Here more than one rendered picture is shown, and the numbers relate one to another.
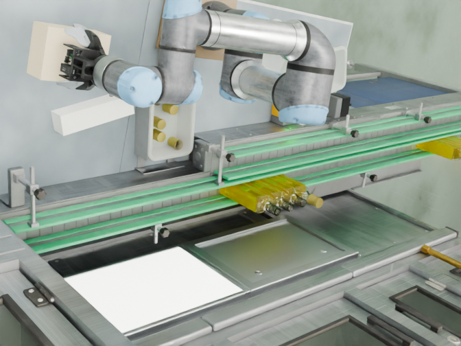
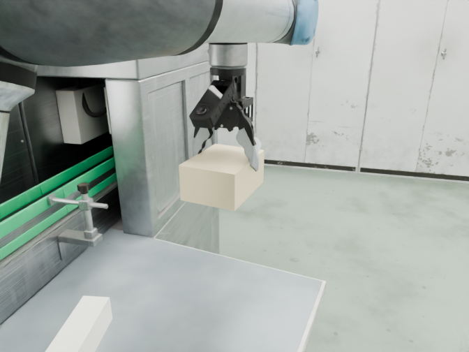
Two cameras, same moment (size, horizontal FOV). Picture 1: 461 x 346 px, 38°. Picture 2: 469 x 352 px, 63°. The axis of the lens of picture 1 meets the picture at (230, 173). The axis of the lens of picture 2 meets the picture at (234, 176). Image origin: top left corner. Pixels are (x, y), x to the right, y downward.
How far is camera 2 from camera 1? 1.85 m
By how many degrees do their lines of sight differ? 102
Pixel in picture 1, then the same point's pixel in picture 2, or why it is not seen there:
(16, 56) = (194, 302)
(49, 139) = not seen: hidden behind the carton
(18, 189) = (78, 234)
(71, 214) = (16, 225)
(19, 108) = (139, 293)
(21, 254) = not seen: hidden behind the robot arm
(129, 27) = not seen: outside the picture
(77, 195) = (10, 269)
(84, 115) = (86, 319)
